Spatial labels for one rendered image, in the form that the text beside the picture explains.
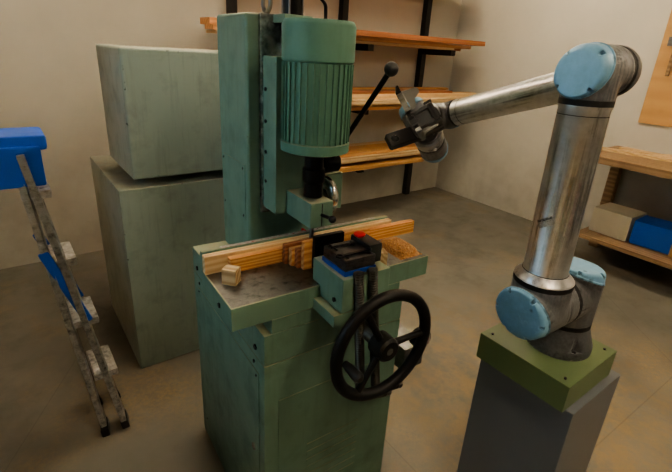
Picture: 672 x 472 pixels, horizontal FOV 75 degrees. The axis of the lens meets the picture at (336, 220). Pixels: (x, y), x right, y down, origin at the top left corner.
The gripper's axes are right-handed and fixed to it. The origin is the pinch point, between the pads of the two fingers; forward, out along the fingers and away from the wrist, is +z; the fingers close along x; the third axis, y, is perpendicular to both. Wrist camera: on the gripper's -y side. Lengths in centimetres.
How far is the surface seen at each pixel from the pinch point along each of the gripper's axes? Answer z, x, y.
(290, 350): 3, 43, -53
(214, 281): 15, 22, -60
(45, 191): 16, -31, -106
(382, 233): -25.1, 19.8, -24.0
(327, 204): 1.3, 13.1, -29.4
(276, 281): 9, 27, -47
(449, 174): -387, -105, 13
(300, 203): 2.4, 9.5, -35.9
